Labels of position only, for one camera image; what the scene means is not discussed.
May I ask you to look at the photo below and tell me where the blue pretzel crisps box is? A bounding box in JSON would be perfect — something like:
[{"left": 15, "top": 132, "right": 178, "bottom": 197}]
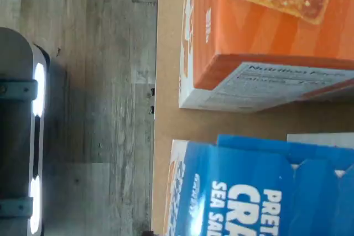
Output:
[{"left": 163, "top": 134, "right": 354, "bottom": 236}]

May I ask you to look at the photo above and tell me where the tan wooden shelf board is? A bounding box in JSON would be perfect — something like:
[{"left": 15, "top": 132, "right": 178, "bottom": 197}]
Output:
[{"left": 151, "top": 0, "right": 354, "bottom": 236}]

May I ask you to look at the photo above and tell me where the orange and white cracker box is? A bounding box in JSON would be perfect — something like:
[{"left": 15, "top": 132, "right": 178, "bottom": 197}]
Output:
[{"left": 178, "top": 0, "right": 354, "bottom": 114}]

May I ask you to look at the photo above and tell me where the green aluminium frame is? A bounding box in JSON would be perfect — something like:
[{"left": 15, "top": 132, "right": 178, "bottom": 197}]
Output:
[{"left": 0, "top": 78, "right": 38, "bottom": 218}]

